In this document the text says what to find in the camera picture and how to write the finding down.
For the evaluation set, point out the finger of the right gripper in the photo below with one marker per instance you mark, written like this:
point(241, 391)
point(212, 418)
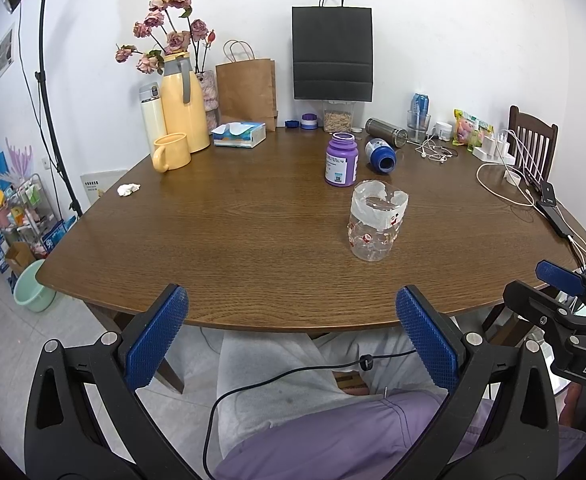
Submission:
point(534, 306)
point(564, 280)

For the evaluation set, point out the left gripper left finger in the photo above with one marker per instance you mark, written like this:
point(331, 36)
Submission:
point(84, 419)

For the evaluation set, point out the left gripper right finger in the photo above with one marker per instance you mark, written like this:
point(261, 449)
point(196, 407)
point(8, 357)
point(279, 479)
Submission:
point(498, 419)

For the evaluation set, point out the clear plastic cup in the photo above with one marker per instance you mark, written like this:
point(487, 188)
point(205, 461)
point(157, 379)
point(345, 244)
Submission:
point(376, 214)

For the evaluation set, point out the black phone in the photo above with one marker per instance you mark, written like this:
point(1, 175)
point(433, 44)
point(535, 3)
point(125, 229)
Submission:
point(549, 208)

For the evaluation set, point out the green plastic bucket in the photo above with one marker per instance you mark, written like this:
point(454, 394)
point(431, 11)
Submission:
point(29, 293)

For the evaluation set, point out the wooden chair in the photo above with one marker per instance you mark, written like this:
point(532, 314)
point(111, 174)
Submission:
point(533, 144)

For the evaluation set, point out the colourful snack packet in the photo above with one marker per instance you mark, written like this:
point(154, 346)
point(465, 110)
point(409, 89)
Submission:
point(469, 131)

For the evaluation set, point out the metal storage rack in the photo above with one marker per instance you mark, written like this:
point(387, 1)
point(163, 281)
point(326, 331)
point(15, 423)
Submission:
point(31, 214)

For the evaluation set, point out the blue lying jar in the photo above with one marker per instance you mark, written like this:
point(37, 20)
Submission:
point(381, 156)

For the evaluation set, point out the clear drinking glass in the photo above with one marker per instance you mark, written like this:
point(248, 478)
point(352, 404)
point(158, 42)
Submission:
point(418, 125)

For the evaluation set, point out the crumpled white tissue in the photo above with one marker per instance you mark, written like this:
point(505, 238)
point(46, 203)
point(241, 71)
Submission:
point(125, 190)

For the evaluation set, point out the steel thermos bottle lying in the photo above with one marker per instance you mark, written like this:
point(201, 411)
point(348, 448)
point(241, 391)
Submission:
point(394, 136)

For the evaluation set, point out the clear snack container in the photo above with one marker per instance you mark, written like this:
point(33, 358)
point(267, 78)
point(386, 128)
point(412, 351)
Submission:
point(337, 116)

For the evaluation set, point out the yellow mug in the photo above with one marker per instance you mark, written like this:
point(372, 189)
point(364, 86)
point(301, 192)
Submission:
point(171, 152)

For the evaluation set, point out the purple lid small jar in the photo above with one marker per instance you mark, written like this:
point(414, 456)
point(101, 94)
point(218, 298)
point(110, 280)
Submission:
point(309, 121)

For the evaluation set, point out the white tumbler bottle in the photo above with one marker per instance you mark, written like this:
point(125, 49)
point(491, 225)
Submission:
point(152, 113)

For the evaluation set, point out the yellow thermos jug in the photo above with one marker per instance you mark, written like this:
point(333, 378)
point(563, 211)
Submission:
point(183, 102)

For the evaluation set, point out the tissue box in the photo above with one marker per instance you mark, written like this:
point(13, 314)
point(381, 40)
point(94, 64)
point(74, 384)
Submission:
point(239, 134)

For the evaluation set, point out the black paper bag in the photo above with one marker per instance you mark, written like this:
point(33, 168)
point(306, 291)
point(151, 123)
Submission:
point(332, 52)

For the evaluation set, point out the pink patterned vase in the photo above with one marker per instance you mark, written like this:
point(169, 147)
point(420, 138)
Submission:
point(210, 97)

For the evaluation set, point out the brown paper bag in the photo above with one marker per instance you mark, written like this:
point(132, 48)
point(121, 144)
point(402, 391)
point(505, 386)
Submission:
point(246, 86)

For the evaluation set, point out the dried pink flowers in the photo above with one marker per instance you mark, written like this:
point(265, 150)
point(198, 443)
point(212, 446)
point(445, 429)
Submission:
point(174, 32)

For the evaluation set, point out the light stand tripod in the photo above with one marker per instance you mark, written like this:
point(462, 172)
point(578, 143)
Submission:
point(57, 161)

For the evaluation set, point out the white wired earphones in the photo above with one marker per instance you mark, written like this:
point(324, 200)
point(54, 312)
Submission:
point(430, 149)

